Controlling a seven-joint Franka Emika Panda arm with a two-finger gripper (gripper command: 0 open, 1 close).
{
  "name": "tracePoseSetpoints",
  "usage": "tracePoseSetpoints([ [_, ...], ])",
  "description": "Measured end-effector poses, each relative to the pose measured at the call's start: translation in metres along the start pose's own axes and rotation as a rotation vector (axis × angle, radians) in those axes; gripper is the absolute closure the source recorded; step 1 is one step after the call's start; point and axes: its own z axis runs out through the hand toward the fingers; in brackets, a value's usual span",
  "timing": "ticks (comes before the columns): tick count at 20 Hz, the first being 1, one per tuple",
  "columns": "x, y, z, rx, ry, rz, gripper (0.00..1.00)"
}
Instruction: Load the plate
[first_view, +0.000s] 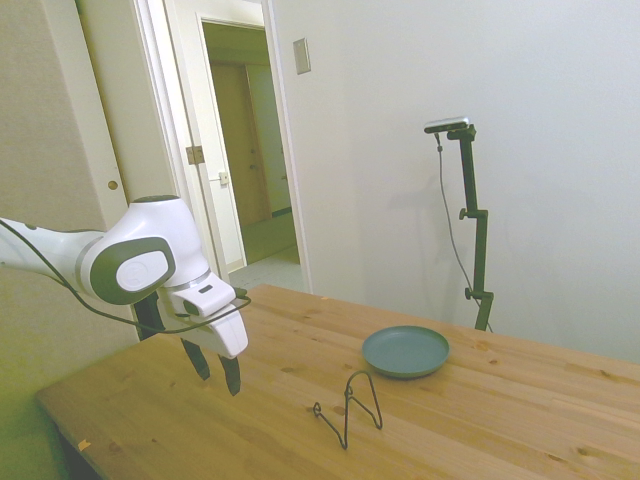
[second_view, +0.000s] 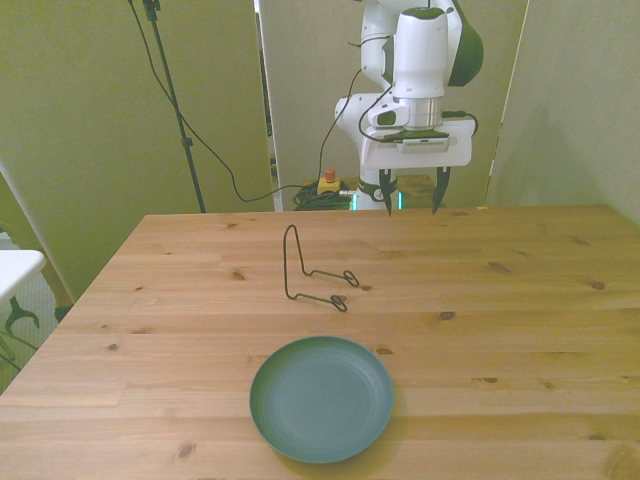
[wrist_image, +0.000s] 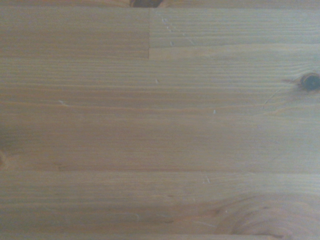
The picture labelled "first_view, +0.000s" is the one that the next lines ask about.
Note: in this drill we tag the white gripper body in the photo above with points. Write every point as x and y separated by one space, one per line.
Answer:
227 335

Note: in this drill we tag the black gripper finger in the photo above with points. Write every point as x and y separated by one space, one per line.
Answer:
231 375
199 361

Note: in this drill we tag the blue-grey round plate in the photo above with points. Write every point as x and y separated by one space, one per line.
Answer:
405 350

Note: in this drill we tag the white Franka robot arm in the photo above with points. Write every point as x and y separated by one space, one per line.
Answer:
150 235

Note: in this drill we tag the brass door latch plate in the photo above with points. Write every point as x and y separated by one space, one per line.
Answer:
224 178

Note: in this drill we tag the white open door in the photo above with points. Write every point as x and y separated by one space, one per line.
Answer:
220 225

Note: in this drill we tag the brass door hinge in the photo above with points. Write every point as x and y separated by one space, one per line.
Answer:
195 155

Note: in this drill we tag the round brass finger pull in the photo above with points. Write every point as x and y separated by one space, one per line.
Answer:
113 185

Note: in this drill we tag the brown wooden hallway door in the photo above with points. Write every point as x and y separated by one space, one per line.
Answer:
235 140

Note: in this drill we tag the beige sliding closet door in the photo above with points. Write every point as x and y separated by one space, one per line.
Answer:
50 125
130 100

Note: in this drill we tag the black robot mount post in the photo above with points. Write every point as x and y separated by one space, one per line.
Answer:
147 315

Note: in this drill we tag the white door frame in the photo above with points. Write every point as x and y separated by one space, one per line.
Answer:
155 100

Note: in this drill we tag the grey wall switch plate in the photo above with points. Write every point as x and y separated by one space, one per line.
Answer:
301 56

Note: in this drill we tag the silver black camera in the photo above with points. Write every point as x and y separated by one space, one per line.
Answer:
447 125

